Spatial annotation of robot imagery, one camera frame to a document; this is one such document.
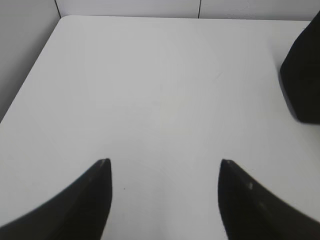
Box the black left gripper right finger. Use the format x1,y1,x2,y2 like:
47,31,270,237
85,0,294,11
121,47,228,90
217,159,320,240

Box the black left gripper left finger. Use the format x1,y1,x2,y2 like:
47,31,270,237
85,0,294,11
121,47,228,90
0,158,112,240

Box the black tote bag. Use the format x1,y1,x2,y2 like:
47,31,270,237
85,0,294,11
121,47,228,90
280,13,320,124

